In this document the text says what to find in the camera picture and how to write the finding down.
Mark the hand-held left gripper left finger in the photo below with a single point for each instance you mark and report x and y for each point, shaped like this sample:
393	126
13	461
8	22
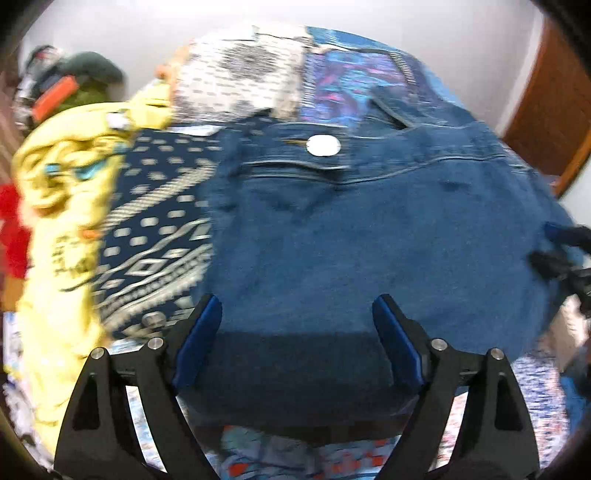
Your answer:
198	341

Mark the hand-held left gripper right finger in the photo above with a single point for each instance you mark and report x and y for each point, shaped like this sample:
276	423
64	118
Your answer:
397	341

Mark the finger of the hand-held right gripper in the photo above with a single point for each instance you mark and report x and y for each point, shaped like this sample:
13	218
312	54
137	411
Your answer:
556	229
547	264

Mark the blue denim jeans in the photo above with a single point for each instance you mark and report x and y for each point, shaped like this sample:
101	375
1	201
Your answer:
346	230

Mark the wooden door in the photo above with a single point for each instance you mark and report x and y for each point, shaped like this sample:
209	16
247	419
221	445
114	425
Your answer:
549	110

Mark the navy white patterned cloth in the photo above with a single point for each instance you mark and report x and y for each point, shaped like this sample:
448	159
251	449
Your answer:
152	221

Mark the yellow printed garment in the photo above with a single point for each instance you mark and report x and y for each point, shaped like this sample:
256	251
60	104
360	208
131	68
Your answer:
69	184

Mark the red garment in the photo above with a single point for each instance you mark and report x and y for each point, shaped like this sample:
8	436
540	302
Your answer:
14	240

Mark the green patterned cloth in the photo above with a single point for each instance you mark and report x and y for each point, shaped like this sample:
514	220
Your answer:
87	97

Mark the orange box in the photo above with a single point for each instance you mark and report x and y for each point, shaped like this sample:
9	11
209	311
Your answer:
55	96

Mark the dark green bag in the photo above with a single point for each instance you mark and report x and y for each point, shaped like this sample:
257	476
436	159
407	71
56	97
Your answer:
94	69

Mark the dark green orange garment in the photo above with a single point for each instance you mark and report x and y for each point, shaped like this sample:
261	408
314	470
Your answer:
32	74

